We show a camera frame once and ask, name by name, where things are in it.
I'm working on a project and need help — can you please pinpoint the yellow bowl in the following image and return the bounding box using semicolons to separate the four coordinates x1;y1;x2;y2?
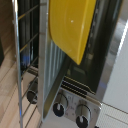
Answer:
47;0;98;66

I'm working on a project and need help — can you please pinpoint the black wire dish rack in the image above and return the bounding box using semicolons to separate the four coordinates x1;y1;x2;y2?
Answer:
35;0;128;128

